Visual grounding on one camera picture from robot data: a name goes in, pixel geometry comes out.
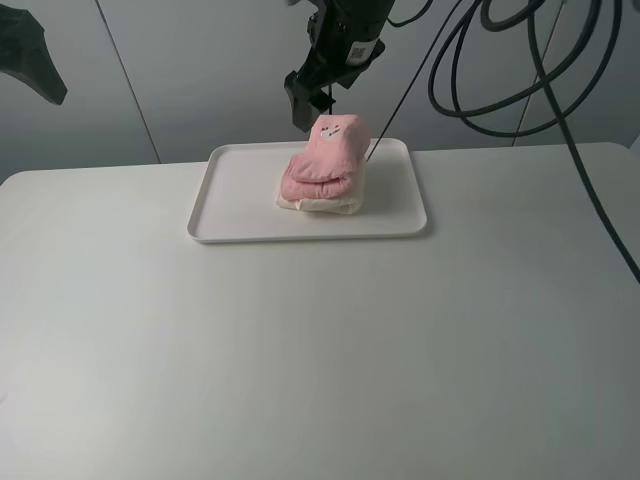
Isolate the white rectangular plastic tray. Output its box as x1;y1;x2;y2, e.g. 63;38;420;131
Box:
187;138;428;244

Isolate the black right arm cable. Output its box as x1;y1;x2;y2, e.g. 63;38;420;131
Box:
319;0;640;281

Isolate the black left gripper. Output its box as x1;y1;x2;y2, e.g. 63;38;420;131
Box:
1;7;68;105

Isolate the pink terry towel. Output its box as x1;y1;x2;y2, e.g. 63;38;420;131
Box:
280;115;371;202

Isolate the white terry towel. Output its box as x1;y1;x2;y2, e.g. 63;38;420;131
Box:
276;173;365;215

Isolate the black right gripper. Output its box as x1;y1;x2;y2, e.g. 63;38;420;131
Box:
284;29;385;133

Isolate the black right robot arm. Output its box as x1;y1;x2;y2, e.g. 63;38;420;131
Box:
284;0;394;132

